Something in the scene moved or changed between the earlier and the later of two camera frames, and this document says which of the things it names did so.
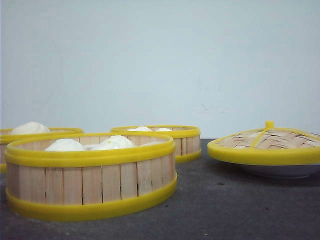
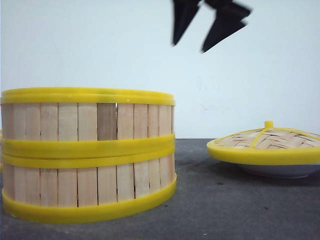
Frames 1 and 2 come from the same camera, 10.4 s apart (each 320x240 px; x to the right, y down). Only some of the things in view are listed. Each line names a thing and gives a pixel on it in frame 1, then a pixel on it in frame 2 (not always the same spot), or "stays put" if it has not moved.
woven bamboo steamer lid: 268,146 stays put
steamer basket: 187,139 → 73,121
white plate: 278,171 stays put
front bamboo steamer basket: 72,176 stays put
